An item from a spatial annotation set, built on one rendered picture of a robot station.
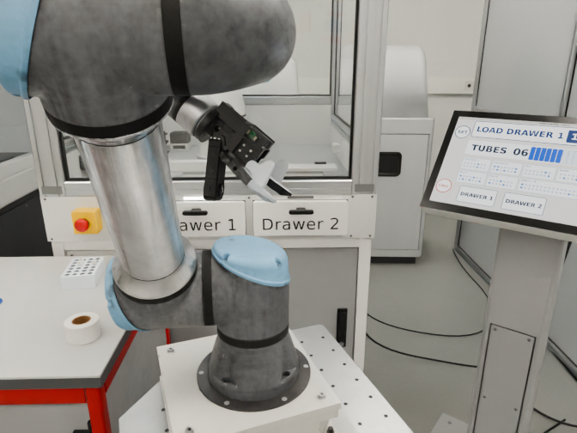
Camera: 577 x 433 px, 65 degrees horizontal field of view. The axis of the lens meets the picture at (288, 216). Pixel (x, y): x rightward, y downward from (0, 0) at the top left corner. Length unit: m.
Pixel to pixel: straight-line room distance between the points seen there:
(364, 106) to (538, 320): 0.75
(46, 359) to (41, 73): 0.76
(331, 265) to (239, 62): 1.17
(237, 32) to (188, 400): 0.56
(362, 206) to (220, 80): 1.08
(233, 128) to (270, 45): 0.45
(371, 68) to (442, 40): 3.40
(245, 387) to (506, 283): 0.87
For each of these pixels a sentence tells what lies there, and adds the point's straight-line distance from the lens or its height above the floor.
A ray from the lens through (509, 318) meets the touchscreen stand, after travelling 1.44.
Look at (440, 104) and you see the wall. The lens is 4.77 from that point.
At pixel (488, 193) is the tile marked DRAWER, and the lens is 1.26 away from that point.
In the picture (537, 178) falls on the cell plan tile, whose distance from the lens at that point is 1.27.
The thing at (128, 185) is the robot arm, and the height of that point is 1.21.
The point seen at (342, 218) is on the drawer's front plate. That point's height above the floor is 0.87.
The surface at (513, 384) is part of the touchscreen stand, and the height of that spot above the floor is 0.45.
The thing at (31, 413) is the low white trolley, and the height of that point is 0.65.
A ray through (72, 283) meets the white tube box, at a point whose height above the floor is 0.78.
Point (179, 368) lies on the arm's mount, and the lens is 0.84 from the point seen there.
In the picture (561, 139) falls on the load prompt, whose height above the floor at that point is 1.15.
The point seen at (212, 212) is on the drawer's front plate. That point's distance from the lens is 1.40.
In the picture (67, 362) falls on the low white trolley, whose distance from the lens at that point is 1.05.
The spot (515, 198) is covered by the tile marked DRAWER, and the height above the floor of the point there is 1.01.
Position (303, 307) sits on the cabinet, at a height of 0.55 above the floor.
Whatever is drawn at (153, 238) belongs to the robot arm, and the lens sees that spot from 0.56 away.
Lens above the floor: 1.33
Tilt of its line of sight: 19 degrees down
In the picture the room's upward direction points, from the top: straight up
